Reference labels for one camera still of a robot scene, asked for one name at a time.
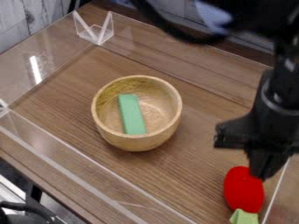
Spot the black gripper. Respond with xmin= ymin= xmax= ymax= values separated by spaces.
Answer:
xmin=214 ymin=69 xmax=299 ymax=181

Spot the red plush toy green stem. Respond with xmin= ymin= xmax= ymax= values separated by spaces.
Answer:
xmin=223 ymin=166 xmax=266 ymax=224

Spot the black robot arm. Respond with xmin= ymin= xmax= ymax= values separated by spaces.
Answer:
xmin=195 ymin=0 xmax=299 ymax=180

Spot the green rectangular block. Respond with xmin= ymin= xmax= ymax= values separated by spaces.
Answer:
xmin=118 ymin=94 xmax=146 ymax=135

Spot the wooden bowl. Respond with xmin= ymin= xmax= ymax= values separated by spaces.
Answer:
xmin=91 ymin=75 xmax=183 ymax=151

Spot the black table clamp base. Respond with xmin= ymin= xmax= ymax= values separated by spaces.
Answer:
xmin=0 ymin=178 xmax=68 ymax=224

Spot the black cable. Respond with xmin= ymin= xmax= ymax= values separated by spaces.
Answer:
xmin=132 ymin=0 xmax=231 ymax=45

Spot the clear acrylic corner bracket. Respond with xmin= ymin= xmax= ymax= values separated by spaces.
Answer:
xmin=72 ymin=11 xmax=115 ymax=46

